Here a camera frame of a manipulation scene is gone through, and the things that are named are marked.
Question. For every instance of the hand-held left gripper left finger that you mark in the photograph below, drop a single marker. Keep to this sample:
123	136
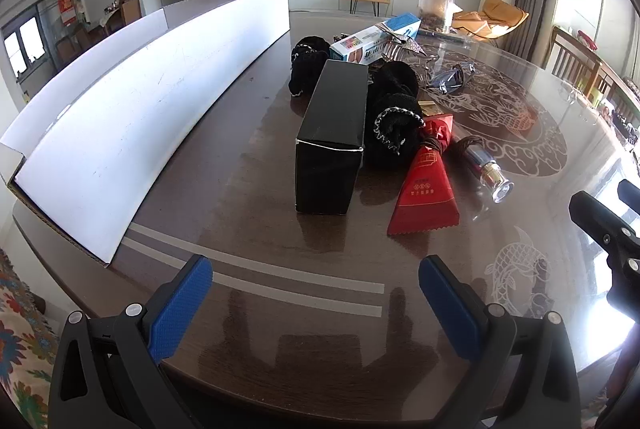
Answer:
182	304

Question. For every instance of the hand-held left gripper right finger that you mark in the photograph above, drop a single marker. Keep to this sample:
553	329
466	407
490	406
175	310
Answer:
452	304

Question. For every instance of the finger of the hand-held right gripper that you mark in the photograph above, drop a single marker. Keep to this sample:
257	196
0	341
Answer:
630	191
590	211

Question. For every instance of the red snack packet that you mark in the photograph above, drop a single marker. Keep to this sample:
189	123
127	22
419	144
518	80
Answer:
425	194

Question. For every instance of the large white cardboard box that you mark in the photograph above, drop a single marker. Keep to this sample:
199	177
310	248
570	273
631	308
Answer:
125	109

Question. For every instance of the wooden dining chair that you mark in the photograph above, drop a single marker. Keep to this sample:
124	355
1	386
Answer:
615	94
570	54

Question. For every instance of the clear glass perfume bottle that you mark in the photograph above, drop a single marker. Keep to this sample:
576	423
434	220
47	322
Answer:
487	171

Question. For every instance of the floral printed cloth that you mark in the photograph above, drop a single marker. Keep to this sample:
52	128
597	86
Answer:
25	349

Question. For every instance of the small gold packet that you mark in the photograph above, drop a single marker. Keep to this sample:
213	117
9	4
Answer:
430	108

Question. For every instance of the yellow lounge chair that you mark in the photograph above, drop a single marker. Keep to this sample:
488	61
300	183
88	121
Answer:
500	14

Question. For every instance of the black rectangular box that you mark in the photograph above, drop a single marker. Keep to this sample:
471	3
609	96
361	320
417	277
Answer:
330	119

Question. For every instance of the clear claw hair clip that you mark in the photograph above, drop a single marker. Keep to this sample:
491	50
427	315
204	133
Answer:
400	64

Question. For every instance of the clear plastic jar black lid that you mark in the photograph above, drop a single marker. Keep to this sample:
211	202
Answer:
436	6

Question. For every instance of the blue white ointment box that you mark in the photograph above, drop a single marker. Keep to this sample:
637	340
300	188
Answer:
360	46

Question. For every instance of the red window sign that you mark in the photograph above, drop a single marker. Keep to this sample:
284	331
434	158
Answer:
67	11

